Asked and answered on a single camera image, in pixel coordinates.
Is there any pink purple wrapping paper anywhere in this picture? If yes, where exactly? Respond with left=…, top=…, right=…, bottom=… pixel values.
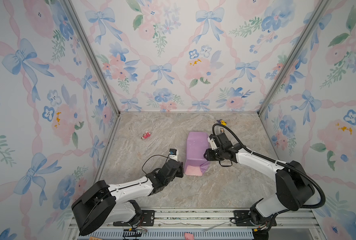
left=184, top=132, right=210, bottom=176

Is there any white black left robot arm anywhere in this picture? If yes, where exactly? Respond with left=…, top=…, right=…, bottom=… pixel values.
left=72, top=159, right=184, bottom=236

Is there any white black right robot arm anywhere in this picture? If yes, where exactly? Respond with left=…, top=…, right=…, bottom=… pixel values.
left=204, top=144, right=315, bottom=226

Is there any yellow purple toy figure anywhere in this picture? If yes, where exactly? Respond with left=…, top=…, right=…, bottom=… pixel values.
left=217, top=120, right=227, bottom=126

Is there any red pink toy figure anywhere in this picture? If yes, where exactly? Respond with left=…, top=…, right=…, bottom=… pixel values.
left=142, top=131, right=151, bottom=140

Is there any pink object front edge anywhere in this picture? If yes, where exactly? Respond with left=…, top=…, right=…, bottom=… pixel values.
left=184, top=233, right=195, bottom=240

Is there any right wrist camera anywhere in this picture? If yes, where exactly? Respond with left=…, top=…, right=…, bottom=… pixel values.
left=208, top=133, right=233, bottom=150

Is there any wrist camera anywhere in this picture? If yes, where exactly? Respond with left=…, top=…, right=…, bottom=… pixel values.
left=168, top=149, right=179, bottom=161
left=208, top=133, right=233, bottom=150

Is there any black corrugated cable conduit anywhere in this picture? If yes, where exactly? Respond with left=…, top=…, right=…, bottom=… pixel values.
left=211, top=123, right=326, bottom=210

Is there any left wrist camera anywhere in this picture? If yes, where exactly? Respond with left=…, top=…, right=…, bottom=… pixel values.
left=168, top=149, right=179, bottom=161

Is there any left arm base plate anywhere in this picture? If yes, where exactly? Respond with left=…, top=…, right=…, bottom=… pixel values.
left=113, top=210, right=155, bottom=228

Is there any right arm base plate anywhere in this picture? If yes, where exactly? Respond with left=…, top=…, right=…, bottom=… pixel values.
left=233, top=209, right=277, bottom=227

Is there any grey slotted cable duct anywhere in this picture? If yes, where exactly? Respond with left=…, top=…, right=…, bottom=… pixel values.
left=76, top=229, right=255, bottom=240

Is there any aluminium corner post right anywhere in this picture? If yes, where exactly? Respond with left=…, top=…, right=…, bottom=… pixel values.
left=257, top=0, right=331, bottom=117

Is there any aluminium corner post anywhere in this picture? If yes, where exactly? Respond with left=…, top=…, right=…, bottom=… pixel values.
left=60, top=0, right=120, bottom=117
left=257, top=0, right=331, bottom=117

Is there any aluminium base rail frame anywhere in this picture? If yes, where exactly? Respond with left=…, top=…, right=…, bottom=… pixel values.
left=64, top=208, right=326, bottom=240

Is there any aluminium corner post left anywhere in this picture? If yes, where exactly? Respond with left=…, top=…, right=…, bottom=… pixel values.
left=60, top=0, right=120, bottom=117

